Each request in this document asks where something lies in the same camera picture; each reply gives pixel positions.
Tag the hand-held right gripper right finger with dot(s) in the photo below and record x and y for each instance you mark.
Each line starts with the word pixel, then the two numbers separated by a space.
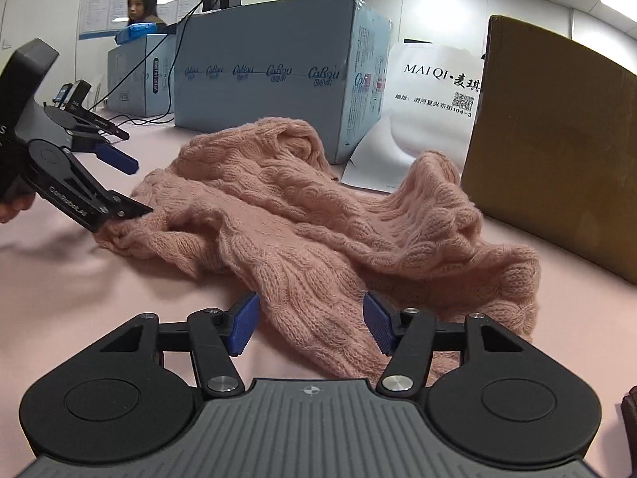
pixel 380 326

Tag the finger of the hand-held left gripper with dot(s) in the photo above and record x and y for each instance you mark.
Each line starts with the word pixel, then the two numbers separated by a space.
pixel 79 194
pixel 119 160

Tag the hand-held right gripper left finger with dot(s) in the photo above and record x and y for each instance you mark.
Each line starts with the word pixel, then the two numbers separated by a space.
pixel 244 326

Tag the pink knitted sweater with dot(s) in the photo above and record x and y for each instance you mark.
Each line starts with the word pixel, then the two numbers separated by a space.
pixel 298 219

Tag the person's left hand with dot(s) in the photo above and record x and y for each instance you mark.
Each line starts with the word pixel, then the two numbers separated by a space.
pixel 15 208

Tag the spare black hand-held gripper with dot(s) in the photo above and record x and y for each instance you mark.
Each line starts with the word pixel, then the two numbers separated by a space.
pixel 79 94

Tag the small light blue carton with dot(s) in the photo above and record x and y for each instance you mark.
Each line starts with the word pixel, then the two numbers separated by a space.
pixel 139 74

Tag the blue plastic packet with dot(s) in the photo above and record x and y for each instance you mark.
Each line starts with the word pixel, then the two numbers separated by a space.
pixel 137 32

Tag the printed paper sheet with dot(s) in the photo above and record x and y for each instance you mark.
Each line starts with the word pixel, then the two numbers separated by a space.
pixel 366 169

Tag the large light blue carton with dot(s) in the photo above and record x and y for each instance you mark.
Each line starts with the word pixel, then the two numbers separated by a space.
pixel 259 40

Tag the white printed bag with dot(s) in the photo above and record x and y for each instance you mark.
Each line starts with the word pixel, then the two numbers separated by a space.
pixel 428 119

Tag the brown cardboard box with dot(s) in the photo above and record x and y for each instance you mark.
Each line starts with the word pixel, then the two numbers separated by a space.
pixel 547 149

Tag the dark brown object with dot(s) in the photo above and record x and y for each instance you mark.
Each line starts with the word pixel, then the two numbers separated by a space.
pixel 630 411

